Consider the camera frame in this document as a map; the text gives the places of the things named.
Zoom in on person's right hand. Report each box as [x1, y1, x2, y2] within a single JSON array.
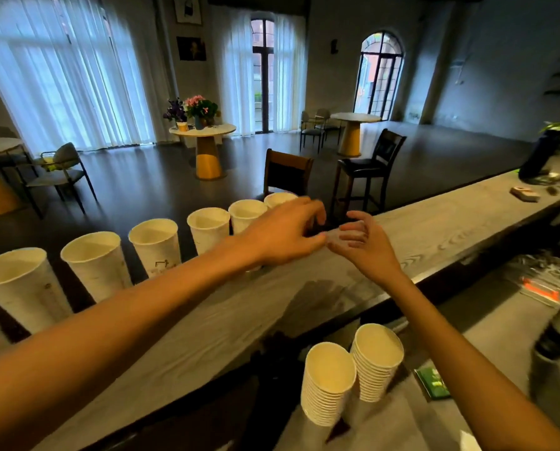
[[326, 211, 406, 288]]

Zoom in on person's left hand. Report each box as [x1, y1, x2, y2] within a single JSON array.
[[235, 197, 330, 269]]

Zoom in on person's left forearm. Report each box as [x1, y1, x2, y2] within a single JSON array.
[[0, 238, 250, 451]]

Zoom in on person's right forearm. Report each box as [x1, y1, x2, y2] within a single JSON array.
[[382, 271, 560, 451]]

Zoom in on brown wooden bar chair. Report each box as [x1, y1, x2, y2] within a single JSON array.
[[262, 148, 314, 199]]

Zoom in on black bar stool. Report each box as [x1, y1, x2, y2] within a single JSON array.
[[330, 129, 407, 220]]

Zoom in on grey armchair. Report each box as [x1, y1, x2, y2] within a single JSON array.
[[316, 108, 343, 145], [16, 142, 98, 219], [300, 111, 328, 154]]

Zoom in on stack of white paper cups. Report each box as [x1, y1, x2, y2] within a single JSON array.
[[350, 323, 405, 403], [301, 342, 358, 427]]

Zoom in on green packet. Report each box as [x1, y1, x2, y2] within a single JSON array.
[[414, 367, 452, 401]]

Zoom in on pink flower pot plant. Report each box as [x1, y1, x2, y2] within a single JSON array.
[[184, 95, 220, 130]]

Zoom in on tall black-framed window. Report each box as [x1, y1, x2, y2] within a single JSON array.
[[250, 18, 275, 134]]

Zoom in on arched black-framed window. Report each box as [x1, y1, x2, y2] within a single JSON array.
[[353, 31, 405, 121]]

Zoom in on small flat box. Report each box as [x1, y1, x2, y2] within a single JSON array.
[[510, 186, 541, 203]]

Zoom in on purple flower bouquet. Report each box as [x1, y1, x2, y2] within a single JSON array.
[[163, 98, 188, 123]]

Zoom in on printed magazines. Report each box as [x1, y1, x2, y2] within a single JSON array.
[[505, 250, 560, 307]]

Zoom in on black vase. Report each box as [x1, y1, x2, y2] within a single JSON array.
[[518, 130, 560, 182]]

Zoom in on row of white paper cups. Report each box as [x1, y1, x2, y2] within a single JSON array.
[[0, 191, 299, 335]]

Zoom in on wide white sheer curtain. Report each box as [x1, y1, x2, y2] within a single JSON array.
[[0, 0, 170, 155]]

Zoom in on dark framed wall picture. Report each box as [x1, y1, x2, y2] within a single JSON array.
[[176, 36, 207, 62]]

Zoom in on light framed wall picture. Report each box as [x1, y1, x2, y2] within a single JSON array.
[[173, 0, 204, 26]]

